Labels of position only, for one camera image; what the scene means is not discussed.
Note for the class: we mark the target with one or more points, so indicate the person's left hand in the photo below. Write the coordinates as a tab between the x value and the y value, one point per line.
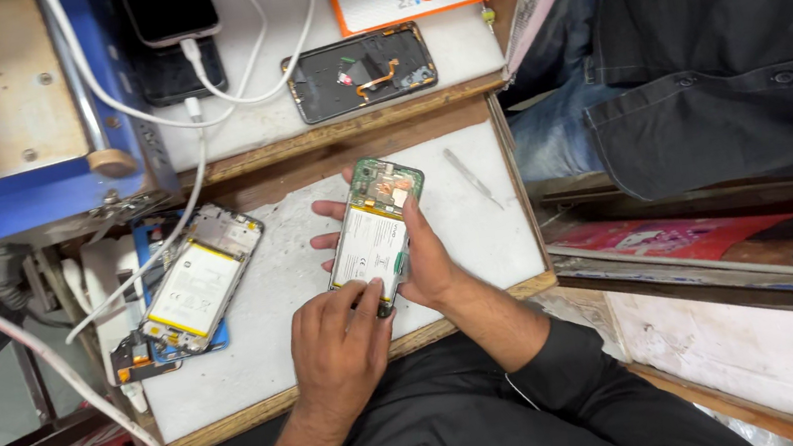
333	352

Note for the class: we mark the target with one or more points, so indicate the person's right hand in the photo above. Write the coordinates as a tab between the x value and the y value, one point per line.
431	268

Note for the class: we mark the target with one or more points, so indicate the phone with green frame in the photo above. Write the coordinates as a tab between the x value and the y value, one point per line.
369	249

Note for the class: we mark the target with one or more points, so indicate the silver tweezers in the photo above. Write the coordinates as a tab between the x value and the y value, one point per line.
470	176

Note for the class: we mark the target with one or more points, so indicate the small phone circuit part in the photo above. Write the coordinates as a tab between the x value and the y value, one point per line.
135	362

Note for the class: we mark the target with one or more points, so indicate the black phone back housing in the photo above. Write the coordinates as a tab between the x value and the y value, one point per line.
359	72

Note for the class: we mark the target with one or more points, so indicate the blue phone cover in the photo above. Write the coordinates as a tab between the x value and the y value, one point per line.
150	234

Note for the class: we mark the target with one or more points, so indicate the red printed board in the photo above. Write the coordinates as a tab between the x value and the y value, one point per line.
678	237

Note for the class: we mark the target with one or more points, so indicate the black phone with pink edge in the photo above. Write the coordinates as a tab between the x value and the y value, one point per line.
167	5

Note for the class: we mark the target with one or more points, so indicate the opened phone with silver frame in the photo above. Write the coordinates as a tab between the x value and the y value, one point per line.
196	285

